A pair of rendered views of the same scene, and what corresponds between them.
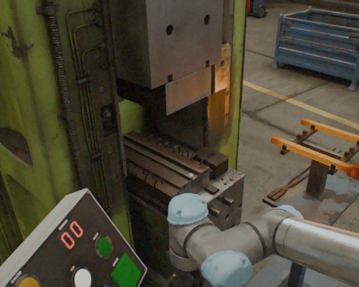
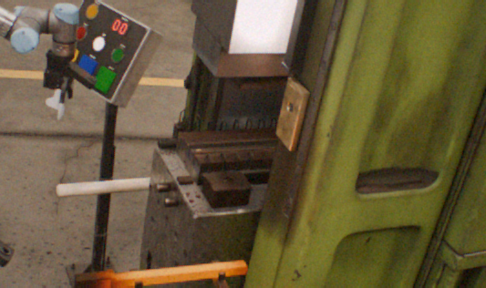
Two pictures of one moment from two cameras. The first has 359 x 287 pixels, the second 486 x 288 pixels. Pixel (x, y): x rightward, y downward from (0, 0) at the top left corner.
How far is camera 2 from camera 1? 259 cm
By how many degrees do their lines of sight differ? 88
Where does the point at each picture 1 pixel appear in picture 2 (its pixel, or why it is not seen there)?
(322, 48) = not seen: outside the picture
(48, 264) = (104, 17)
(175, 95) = (198, 36)
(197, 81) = (210, 45)
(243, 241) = (25, 14)
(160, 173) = (217, 137)
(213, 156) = (222, 180)
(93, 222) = (129, 41)
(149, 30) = not seen: outside the picture
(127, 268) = (107, 77)
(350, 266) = not seen: outside the picture
